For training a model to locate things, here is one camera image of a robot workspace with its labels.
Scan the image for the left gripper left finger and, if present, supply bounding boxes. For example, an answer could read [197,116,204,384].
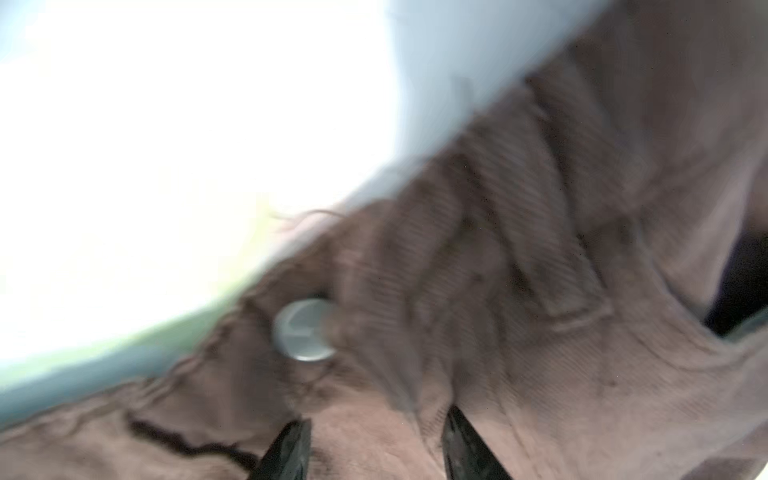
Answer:
[248,420,312,480]

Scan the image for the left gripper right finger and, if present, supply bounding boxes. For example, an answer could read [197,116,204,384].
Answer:
[441,406,512,480]

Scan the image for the brown trousers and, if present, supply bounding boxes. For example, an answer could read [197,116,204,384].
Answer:
[1,1,767,479]

